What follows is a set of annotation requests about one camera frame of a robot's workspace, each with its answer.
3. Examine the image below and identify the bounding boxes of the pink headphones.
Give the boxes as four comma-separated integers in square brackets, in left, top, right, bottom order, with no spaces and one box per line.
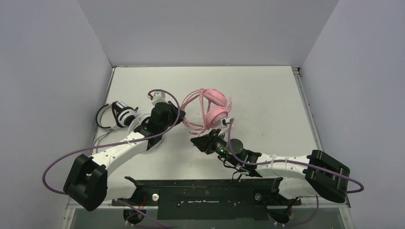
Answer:
[181,88,233,135]

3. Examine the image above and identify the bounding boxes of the black white headphones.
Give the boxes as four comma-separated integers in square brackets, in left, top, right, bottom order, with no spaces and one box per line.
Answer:
[95,101,139,131]

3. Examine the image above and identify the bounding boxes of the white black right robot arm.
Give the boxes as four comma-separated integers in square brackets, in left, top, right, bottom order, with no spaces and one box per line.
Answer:
[190,129,350,204]

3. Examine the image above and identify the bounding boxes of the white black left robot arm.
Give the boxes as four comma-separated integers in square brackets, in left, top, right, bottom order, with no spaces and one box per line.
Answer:
[63,101,186,211]

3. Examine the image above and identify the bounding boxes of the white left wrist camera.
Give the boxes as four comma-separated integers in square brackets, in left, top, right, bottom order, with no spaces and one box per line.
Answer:
[148,91,168,106]

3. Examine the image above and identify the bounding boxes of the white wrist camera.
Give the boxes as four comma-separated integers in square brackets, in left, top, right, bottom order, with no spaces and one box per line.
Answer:
[148,91,168,106]
[219,117,232,137]

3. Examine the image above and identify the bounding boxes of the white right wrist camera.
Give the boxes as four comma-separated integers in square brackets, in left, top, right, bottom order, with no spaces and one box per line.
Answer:
[219,117,232,137]

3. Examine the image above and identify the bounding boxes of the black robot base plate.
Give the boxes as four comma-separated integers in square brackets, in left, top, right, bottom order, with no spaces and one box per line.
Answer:
[122,178,302,220]

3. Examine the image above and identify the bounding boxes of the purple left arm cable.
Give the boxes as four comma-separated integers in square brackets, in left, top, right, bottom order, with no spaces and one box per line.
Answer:
[42,89,181,229]

